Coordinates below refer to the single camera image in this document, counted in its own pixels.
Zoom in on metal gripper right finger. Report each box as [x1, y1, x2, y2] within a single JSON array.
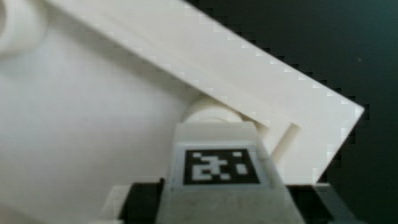
[[312, 183, 367, 224]]

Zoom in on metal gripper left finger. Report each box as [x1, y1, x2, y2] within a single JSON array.
[[95, 184, 132, 224]]

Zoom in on white table leg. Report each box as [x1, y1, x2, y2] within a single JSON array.
[[154, 121, 307, 224]]

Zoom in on white square tabletop part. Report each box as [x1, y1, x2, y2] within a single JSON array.
[[0, 0, 363, 224]]

